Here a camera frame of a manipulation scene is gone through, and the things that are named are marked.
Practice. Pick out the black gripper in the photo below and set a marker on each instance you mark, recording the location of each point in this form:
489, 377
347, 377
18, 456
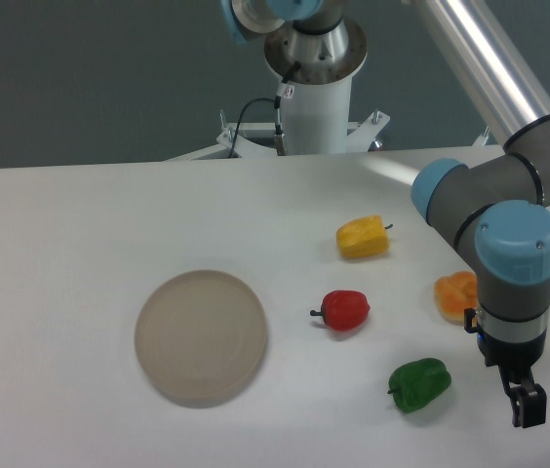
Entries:
511, 353

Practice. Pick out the red bell pepper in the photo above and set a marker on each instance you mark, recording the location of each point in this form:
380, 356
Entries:
343, 310

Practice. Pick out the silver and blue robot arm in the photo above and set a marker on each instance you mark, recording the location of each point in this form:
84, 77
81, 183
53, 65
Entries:
495, 216

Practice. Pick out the green bell pepper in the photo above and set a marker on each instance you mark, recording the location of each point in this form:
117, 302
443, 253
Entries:
416, 384

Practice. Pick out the yellow bell pepper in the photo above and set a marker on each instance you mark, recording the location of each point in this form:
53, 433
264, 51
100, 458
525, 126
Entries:
363, 237

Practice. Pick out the orange braided bread roll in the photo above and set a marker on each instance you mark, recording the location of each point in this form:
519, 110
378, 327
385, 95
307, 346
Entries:
455, 294

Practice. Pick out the beige round plate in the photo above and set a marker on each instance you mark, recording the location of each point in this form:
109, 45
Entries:
201, 337

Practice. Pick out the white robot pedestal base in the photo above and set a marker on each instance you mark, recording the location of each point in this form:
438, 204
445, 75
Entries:
299, 120

